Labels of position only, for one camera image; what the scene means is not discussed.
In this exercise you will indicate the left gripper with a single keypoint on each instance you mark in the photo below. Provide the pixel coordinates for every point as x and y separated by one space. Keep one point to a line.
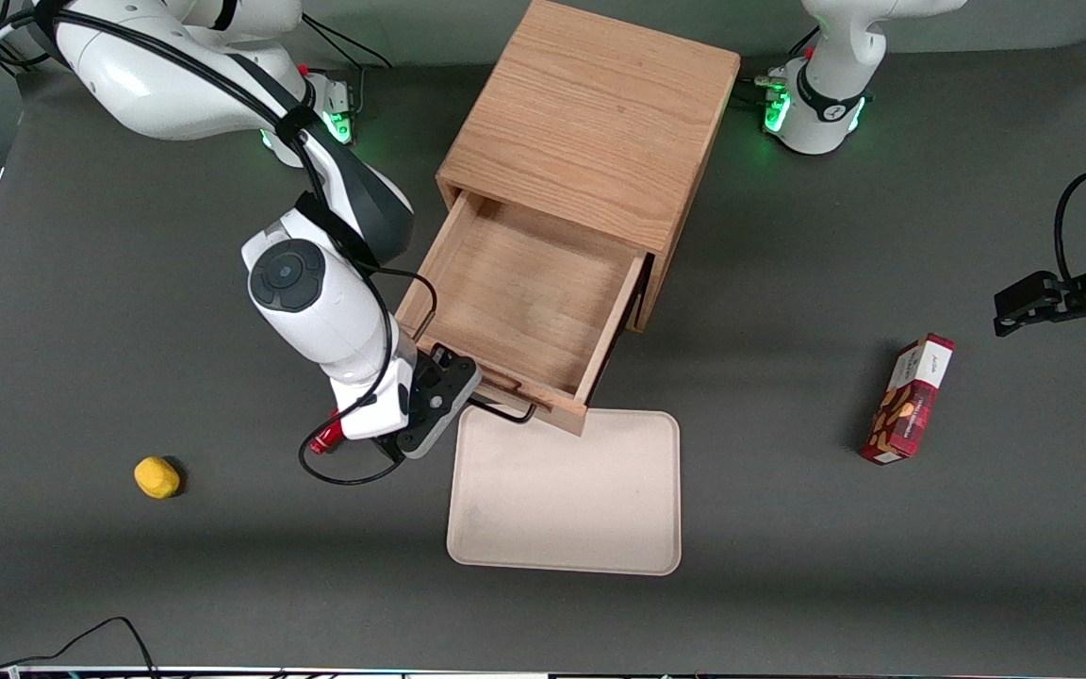
1074 294

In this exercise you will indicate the wooden drawer cabinet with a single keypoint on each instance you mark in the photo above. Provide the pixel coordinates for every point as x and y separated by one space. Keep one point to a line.
590 123

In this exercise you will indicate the beige plastic tray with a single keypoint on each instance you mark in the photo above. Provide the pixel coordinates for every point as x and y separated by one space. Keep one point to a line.
562 495

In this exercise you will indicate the wooden drawer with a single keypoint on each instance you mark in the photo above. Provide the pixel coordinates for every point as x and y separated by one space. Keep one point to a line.
524 292

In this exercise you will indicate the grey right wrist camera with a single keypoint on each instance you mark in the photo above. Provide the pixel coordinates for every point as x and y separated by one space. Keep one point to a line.
430 429

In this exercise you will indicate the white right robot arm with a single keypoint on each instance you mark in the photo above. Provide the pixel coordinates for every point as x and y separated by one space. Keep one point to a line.
156 94

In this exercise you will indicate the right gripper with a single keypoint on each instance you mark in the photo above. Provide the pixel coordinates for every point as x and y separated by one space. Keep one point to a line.
436 381

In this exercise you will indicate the red cookie box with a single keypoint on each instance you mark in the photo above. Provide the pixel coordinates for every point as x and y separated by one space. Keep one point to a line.
911 401

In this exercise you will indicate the yellow lemon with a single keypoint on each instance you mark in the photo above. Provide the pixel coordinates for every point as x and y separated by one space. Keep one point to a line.
156 477

